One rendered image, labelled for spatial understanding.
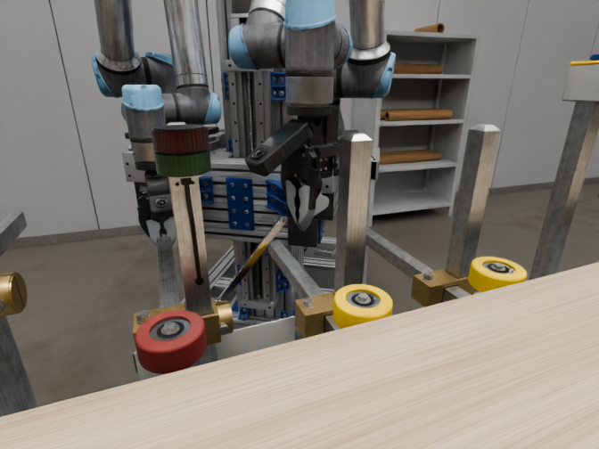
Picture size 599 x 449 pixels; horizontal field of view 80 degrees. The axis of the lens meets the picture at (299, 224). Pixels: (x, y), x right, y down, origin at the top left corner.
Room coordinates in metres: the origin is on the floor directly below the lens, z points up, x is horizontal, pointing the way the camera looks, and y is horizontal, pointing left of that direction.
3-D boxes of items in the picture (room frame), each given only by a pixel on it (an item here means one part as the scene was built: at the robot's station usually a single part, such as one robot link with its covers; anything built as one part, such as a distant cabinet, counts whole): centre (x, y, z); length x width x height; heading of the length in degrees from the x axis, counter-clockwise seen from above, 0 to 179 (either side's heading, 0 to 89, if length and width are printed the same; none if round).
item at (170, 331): (0.36, 0.16, 0.85); 0.08 x 0.08 x 0.11
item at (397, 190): (3.31, -0.96, 0.77); 0.90 x 0.45 x 1.55; 108
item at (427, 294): (0.62, -0.30, 0.81); 0.14 x 0.06 x 0.05; 111
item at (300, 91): (0.61, -0.01, 1.17); 0.08 x 0.08 x 0.05
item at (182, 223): (0.45, 0.15, 0.90); 0.04 x 0.04 x 0.48; 21
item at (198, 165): (0.41, 0.13, 1.10); 0.06 x 0.06 x 0.02
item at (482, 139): (0.63, -0.32, 0.88); 0.04 x 0.04 x 0.48; 21
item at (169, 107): (0.87, 0.35, 1.12); 0.11 x 0.11 x 0.08; 28
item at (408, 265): (0.70, -0.25, 0.80); 0.44 x 0.03 x 0.04; 21
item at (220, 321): (0.44, 0.17, 0.84); 0.14 x 0.06 x 0.05; 111
